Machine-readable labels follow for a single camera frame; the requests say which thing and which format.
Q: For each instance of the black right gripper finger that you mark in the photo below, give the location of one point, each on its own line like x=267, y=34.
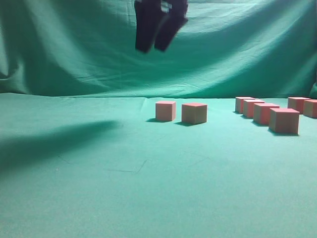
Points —
x=172, y=23

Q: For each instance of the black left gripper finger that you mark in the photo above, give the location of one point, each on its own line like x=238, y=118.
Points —
x=148, y=18

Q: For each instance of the pink cube column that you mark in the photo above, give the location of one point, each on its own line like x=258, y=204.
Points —
x=284, y=120
x=248, y=107
x=194, y=113
x=239, y=103
x=262, y=112
x=165, y=110
x=296, y=103
x=310, y=108

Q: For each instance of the green cloth backdrop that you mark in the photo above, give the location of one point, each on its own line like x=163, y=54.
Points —
x=228, y=48

